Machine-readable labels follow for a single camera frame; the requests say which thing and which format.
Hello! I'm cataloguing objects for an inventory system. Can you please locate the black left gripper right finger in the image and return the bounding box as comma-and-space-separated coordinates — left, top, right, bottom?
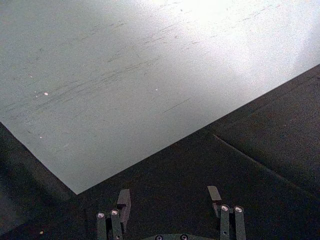
206, 185, 247, 240

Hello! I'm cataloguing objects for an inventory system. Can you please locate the black table cloth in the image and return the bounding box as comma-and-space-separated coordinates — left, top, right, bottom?
0, 64, 320, 240

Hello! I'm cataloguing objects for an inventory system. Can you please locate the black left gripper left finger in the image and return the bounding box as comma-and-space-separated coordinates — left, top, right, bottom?
96, 188, 132, 240

